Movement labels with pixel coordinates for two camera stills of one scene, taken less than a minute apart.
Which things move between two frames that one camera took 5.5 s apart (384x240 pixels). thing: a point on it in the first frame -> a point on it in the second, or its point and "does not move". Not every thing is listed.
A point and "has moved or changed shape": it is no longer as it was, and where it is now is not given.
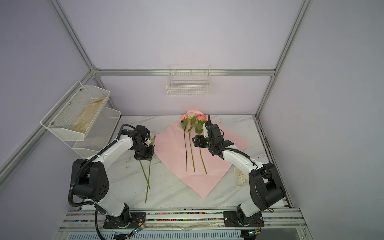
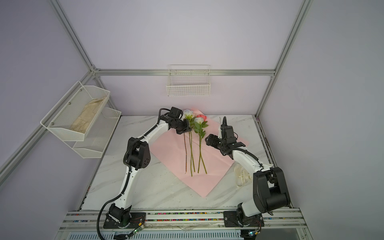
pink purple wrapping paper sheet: x=239 y=143 has moved or changed shape
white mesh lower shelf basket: x=99 y=135 does not move
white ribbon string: x=241 y=178 does not move
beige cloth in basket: x=81 y=123 does not move
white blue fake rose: x=147 y=142 -> x=189 y=115
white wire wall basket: x=188 y=80 does not move
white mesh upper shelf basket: x=72 y=116 does not move
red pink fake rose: x=202 y=120 does not move
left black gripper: x=148 y=157 -> x=186 y=129
